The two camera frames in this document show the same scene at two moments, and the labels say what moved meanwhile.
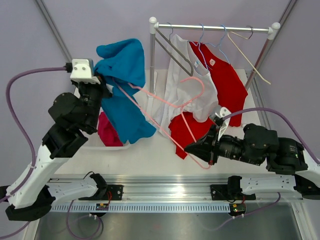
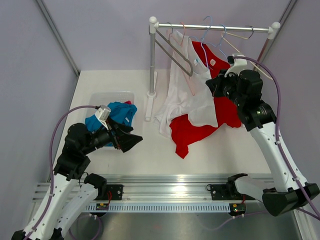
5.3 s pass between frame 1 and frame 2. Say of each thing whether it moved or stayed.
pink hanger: moved
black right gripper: moved
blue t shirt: moved
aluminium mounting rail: stayed
